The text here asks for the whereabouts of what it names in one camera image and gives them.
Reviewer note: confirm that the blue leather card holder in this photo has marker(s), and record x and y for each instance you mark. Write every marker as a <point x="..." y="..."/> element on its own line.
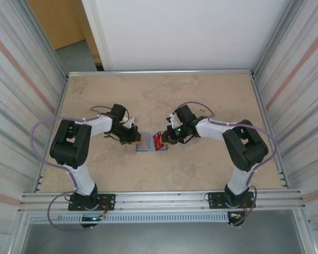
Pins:
<point x="148" y="150"/>

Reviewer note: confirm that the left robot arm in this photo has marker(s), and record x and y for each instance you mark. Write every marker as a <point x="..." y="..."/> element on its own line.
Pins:
<point x="82" y="180"/>

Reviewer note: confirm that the small black controller box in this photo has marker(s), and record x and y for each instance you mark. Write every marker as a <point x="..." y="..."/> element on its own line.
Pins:
<point x="91" y="219"/>
<point x="236" y="217"/>

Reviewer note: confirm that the wooden door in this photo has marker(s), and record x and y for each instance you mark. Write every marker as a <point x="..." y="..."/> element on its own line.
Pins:
<point x="58" y="21"/>

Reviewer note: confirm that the wide aluminium frame rail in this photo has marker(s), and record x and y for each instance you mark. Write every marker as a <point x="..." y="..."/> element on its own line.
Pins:
<point x="161" y="197"/>

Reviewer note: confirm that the thin aluminium frame rail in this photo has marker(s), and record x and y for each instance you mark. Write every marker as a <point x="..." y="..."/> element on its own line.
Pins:
<point x="161" y="72"/>

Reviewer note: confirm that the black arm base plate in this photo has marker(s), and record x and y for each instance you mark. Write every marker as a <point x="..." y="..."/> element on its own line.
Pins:
<point x="214" y="198"/>
<point x="108" y="201"/>

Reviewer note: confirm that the aluminium table side rail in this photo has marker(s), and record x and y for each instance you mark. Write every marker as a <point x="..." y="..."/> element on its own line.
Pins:
<point x="61" y="101"/>
<point x="258" y="95"/>

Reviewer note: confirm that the aluminium upright post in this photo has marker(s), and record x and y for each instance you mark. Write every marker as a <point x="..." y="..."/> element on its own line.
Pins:
<point x="45" y="42"/>
<point x="275" y="39"/>

